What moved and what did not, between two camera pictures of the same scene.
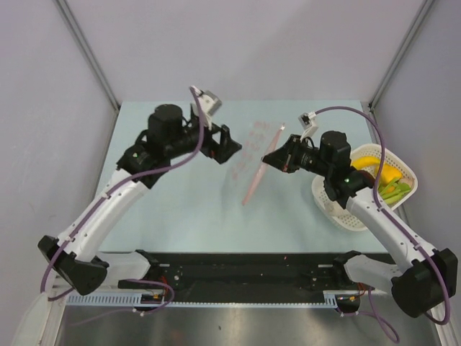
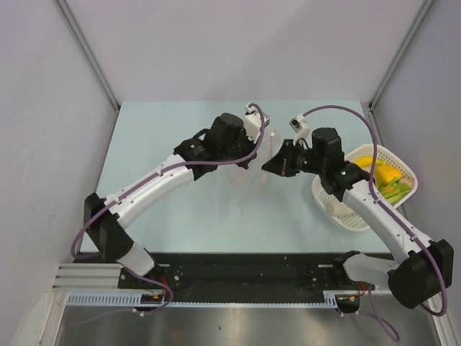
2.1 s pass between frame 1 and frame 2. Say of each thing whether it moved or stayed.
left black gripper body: moved
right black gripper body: stayed
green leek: stayed
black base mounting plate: stayed
